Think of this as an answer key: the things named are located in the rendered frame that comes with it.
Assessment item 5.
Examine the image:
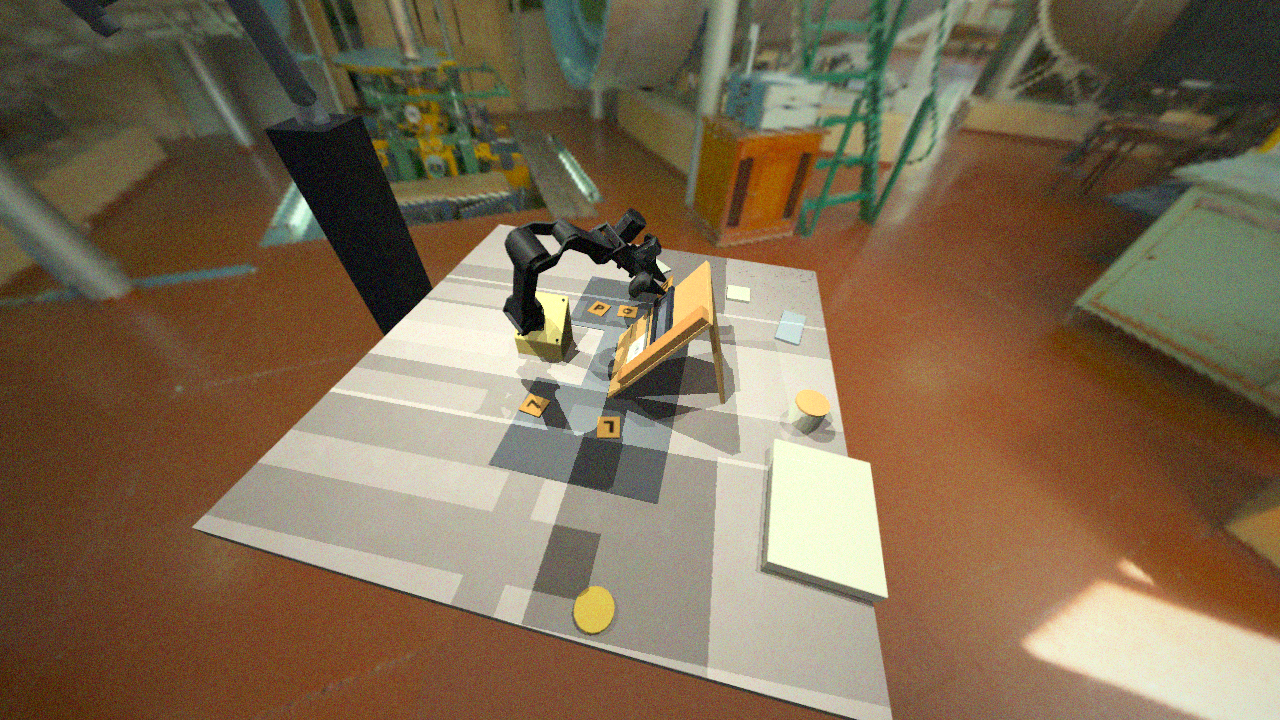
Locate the yellow round disc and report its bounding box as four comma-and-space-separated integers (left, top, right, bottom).
573, 585, 614, 634

